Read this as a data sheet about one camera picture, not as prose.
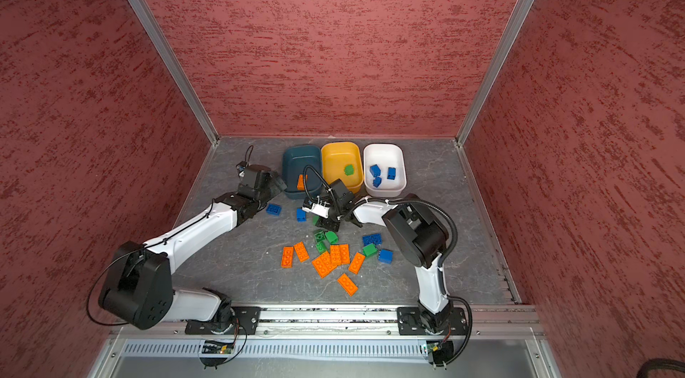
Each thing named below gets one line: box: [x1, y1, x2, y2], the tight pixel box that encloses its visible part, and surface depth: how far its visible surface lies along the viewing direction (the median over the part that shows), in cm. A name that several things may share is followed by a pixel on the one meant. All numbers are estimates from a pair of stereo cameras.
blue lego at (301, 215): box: [296, 207, 308, 223], surface depth 99 cm
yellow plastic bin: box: [321, 141, 364, 195], surface depth 113 cm
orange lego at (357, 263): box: [347, 252, 366, 275], surface depth 87 cm
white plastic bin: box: [363, 142, 407, 198], surface depth 109 cm
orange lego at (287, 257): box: [280, 246, 294, 269], surface depth 87 cm
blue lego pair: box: [369, 164, 382, 183], surface depth 109 cm
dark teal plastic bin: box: [281, 144, 322, 199], surface depth 112 cm
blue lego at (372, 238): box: [362, 233, 383, 247], surface depth 91 cm
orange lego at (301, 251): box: [293, 241, 310, 263], surface depth 89 cm
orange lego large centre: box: [312, 251, 338, 280], surface depth 86 cm
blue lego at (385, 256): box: [378, 248, 394, 264], surface depth 88 cm
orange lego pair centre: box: [330, 243, 351, 266], surface depth 87 cm
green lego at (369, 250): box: [362, 243, 379, 257], surface depth 87 cm
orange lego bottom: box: [337, 272, 359, 297], surface depth 83 cm
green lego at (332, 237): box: [325, 230, 339, 245], surface depth 89 cm
